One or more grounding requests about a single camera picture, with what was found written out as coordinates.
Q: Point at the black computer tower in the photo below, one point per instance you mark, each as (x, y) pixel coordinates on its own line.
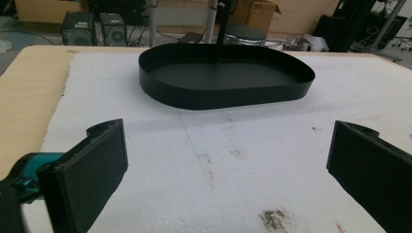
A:
(77, 28)
(112, 29)

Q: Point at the black upright post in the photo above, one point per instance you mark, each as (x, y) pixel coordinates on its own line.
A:
(223, 22)

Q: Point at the white foam mat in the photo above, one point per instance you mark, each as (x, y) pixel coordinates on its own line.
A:
(226, 155)

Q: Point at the black equipment case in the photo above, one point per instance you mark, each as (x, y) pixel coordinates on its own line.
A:
(336, 27)

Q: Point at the grey metal stand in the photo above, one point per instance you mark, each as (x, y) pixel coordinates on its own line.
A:
(387, 27)

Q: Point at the brown cardboard box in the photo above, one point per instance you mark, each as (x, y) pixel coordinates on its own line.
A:
(256, 14)
(45, 11)

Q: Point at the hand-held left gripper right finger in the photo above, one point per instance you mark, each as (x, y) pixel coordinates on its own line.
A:
(372, 171)

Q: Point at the white metal pole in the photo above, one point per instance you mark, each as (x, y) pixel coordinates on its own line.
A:
(211, 20)

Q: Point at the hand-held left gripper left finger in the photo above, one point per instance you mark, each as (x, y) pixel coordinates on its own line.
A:
(87, 181)

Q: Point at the black round stool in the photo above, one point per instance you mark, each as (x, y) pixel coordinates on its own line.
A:
(244, 34)

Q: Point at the black oval metal tray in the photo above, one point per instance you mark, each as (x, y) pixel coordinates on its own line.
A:
(223, 77)

